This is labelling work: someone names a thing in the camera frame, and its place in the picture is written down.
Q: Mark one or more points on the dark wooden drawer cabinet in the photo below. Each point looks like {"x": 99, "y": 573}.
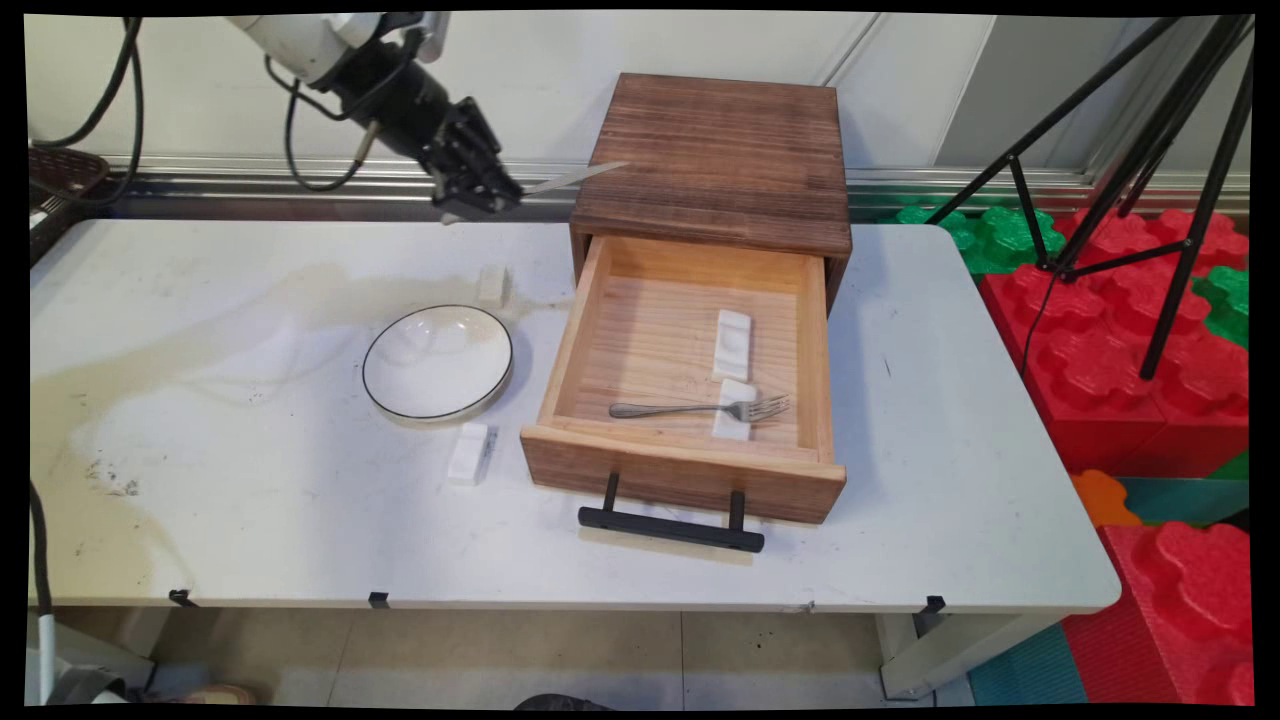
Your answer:
{"x": 720, "y": 150}

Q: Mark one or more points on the white plate with black rim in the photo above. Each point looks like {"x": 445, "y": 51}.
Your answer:
{"x": 437, "y": 362}

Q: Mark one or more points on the aluminium wall rail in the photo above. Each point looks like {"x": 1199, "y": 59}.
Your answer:
{"x": 250, "y": 180}

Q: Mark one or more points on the green foam block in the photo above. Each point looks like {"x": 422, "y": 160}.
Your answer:
{"x": 1000, "y": 235}
{"x": 1228, "y": 300}

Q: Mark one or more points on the silver fork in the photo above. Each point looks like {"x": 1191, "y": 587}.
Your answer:
{"x": 700, "y": 408}

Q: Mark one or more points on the teal foam mat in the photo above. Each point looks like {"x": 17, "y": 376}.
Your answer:
{"x": 1030, "y": 670}

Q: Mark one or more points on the light shoe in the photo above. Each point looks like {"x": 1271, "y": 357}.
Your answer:
{"x": 215, "y": 694}

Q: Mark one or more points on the large red foam block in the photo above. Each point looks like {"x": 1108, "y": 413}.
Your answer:
{"x": 1100, "y": 370}

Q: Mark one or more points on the white ceramic cutlery rest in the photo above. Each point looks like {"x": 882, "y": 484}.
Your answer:
{"x": 492, "y": 287}
{"x": 732, "y": 345}
{"x": 467, "y": 455}
{"x": 733, "y": 428}

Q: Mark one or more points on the light wooden drawer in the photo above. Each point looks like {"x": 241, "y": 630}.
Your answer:
{"x": 690, "y": 470}

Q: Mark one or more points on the silver table knife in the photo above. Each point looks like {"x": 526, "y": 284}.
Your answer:
{"x": 575, "y": 178}

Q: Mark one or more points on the white table leg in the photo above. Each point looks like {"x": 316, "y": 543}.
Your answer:
{"x": 950, "y": 655}

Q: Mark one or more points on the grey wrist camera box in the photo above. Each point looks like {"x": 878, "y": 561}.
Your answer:
{"x": 425, "y": 35}

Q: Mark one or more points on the black tripod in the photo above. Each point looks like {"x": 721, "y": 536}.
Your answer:
{"x": 1195, "y": 180}

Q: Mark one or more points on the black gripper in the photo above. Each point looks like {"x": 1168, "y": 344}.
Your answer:
{"x": 405, "y": 105}

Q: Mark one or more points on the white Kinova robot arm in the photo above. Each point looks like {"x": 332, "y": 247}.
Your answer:
{"x": 300, "y": 40}

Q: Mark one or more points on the orange foam piece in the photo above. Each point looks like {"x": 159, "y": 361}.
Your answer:
{"x": 1100, "y": 498}

